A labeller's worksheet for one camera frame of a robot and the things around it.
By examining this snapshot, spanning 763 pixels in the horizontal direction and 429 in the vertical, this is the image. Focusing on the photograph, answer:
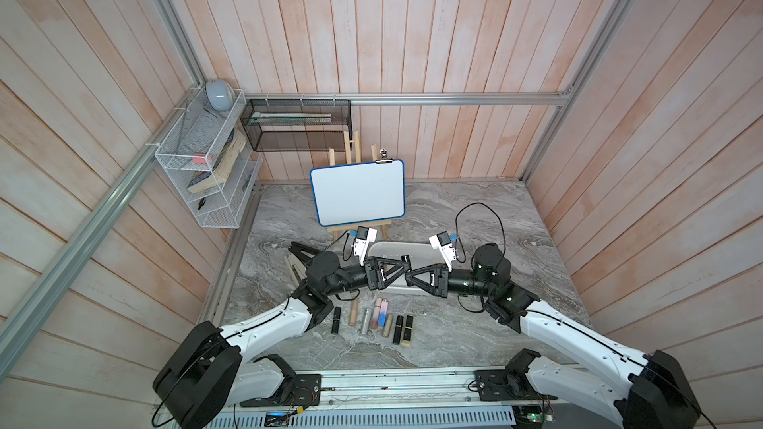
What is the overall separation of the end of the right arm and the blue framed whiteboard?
303mm

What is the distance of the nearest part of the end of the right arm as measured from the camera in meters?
0.64

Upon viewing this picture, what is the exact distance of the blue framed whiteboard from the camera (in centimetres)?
90
